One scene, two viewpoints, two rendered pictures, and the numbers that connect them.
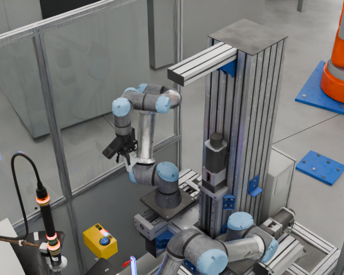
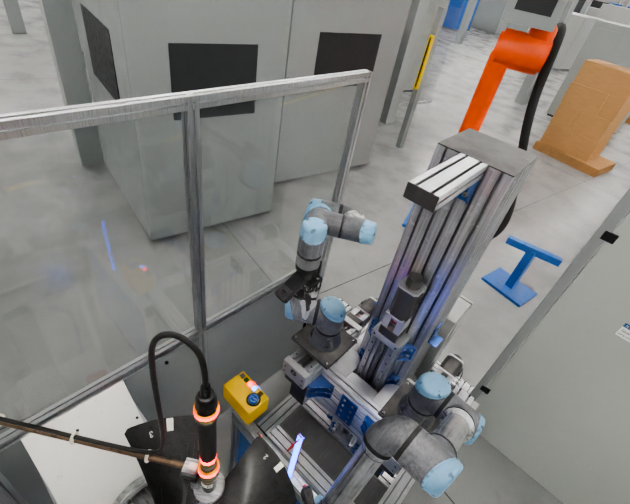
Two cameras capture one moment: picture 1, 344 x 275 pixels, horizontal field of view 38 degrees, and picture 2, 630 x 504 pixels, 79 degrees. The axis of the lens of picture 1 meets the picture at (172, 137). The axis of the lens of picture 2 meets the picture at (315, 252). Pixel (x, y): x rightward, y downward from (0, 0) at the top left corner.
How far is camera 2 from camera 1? 1.09 m
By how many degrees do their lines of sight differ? 9
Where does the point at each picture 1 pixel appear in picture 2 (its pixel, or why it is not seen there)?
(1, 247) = (110, 427)
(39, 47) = (192, 130)
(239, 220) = (434, 386)
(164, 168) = (330, 306)
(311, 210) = not seen: hidden behind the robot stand
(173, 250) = (378, 448)
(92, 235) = (236, 390)
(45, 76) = (194, 174)
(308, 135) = not seen: hidden behind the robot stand
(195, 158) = not seen: hidden behind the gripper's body
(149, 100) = (351, 225)
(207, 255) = (441, 470)
